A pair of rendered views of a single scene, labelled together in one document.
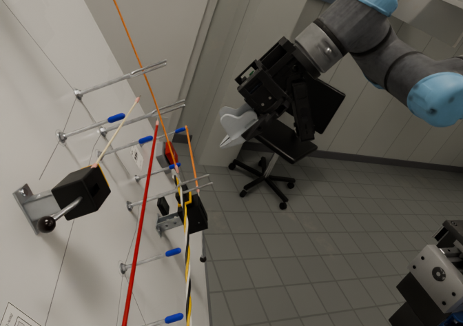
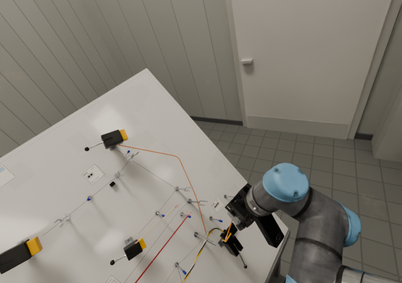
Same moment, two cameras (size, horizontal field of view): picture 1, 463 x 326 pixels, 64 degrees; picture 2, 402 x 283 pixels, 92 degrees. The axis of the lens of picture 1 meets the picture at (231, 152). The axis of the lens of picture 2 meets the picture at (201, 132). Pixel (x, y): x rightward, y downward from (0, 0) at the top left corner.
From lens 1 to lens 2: 0.62 m
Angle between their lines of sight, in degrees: 57
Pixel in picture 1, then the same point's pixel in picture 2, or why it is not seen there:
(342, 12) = (258, 189)
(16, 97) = (137, 204)
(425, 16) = not seen: outside the picture
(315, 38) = (249, 197)
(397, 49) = (305, 228)
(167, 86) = (345, 105)
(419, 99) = not seen: outside the picture
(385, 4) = (280, 196)
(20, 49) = (146, 184)
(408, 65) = (295, 251)
